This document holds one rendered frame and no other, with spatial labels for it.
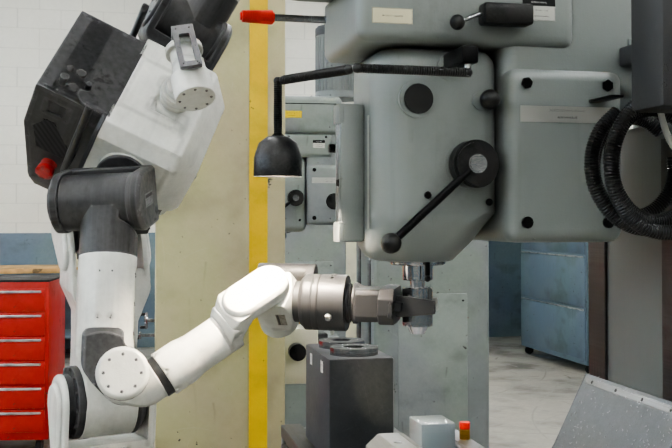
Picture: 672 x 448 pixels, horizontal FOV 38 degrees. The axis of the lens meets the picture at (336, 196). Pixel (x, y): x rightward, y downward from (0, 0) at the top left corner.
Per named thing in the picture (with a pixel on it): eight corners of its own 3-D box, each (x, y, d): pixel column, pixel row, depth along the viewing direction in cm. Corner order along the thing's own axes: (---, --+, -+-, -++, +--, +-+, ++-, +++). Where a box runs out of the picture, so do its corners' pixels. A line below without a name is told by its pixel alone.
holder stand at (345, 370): (328, 465, 173) (328, 352, 173) (305, 437, 195) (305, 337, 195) (394, 461, 176) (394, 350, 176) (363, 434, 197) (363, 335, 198)
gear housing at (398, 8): (358, 38, 138) (358, -33, 138) (322, 64, 161) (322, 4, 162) (577, 47, 145) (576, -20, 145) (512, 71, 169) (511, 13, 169)
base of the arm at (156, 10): (122, 51, 184) (142, 32, 174) (150, -3, 189) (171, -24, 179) (190, 92, 189) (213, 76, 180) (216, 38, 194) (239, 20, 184)
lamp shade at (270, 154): (243, 176, 145) (243, 134, 145) (281, 177, 150) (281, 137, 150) (274, 175, 139) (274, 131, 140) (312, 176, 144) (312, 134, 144)
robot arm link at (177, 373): (234, 352, 148) (124, 427, 142) (230, 359, 158) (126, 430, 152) (196, 294, 149) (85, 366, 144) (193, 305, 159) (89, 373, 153)
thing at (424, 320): (430, 323, 154) (430, 292, 154) (435, 327, 149) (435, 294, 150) (400, 324, 154) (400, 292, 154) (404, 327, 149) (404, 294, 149)
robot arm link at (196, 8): (181, -31, 186) (144, 31, 186) (189, -32, 178) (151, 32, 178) (232, 2, 190) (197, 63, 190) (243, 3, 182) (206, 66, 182)
